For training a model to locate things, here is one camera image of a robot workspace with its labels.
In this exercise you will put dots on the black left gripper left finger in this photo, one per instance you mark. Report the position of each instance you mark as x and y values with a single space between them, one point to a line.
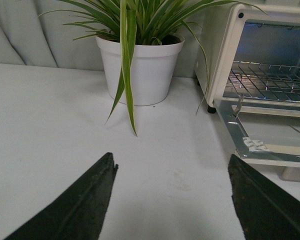
79 212

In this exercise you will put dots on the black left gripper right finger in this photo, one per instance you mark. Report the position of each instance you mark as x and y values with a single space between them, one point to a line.
265 211

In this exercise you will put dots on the lilac oven door handle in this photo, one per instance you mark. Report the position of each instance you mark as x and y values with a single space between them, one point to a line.
291 174

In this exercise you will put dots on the cream Toshiba toaster oven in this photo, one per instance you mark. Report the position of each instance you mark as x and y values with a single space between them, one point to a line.
265 31

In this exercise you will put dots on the white plastic flower pot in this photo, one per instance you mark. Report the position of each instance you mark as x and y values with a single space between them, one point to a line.
151 69

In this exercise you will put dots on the grey backdrop curtain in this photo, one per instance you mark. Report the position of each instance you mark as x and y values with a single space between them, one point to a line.
39 33

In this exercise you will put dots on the green striped spider plant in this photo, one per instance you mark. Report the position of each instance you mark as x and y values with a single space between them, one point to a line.
133 23

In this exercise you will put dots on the metal oven wire rack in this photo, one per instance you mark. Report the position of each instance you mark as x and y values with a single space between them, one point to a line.
259 81

